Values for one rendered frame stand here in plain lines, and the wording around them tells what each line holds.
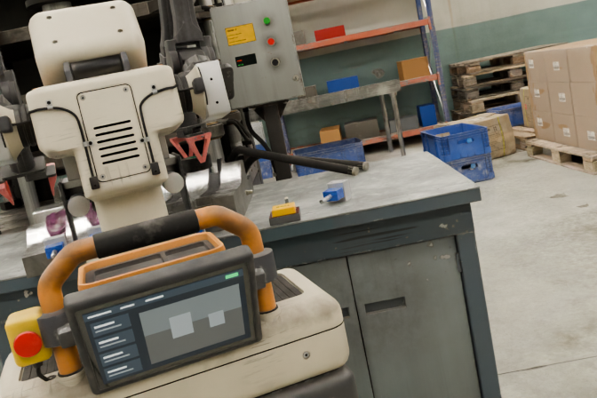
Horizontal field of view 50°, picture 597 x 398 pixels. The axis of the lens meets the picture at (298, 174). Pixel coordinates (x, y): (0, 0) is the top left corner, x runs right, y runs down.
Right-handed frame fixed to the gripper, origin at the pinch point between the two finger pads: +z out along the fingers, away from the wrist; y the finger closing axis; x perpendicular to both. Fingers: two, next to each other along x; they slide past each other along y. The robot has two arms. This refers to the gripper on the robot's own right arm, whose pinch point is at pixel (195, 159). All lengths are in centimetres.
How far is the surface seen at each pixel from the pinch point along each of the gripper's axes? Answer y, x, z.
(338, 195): -20.3, -29.0, 17.6
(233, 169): 17.1, -19.0, 8.2
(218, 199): -4.9, -1.4, 11.3
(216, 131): 59, -37, 0
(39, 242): 25.7, 38.7, 13.3
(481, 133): 189, -332, 67
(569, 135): 149, -387, 82
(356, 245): -26.0, -27.3, 30.5
